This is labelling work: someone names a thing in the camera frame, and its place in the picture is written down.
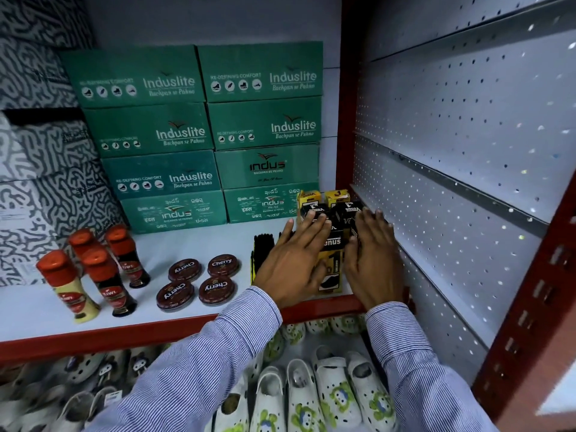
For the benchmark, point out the person's left hand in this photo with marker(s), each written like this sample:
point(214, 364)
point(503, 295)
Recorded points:
point(288, 269)

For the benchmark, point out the person's right hand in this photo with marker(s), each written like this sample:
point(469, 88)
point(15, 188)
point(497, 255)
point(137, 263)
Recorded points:
point(373, 265)

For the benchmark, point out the yellow black polish boxes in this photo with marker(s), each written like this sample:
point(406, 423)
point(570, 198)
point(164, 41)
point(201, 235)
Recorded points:
point(333, 240)

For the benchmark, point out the shoe polish tin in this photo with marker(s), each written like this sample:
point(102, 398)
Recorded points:
point(175, 295)
point(184, 269)
point(217, 290)
point(223, 265)

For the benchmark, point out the red metal shelf rack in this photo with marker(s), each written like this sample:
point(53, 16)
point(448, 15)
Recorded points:
point(157, 251)

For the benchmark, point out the person's left forearm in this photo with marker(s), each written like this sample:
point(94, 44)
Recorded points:
point(193, 377)

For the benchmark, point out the person's right forearm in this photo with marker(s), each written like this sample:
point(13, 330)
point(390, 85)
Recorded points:
point(418, 382)

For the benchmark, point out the orange-capped dark polish bottle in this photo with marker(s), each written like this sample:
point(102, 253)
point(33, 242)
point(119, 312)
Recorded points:
point(128, 256)
point(110, 287)

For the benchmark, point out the white perforated shelf panel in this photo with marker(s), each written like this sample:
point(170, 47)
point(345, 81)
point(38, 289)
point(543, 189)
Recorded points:
point(450, 107)

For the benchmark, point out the stack of green shoe boxes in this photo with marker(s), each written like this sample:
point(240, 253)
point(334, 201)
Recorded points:
point(148, 130)

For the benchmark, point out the orange-capped cream polish bottle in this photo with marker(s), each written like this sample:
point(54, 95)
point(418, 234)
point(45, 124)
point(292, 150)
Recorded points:
point(67, 287)
point(83, 240)

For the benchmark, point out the rows of white printed clogs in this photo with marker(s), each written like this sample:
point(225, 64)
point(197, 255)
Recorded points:
point(335, 391)

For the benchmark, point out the stack of black-white patterned boxes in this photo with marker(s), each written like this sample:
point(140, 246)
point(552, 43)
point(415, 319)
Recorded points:
point(54, 143)

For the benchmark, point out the red shelf upright post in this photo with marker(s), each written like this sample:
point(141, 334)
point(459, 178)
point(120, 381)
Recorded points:
point(347, 107)
point(531, 319)

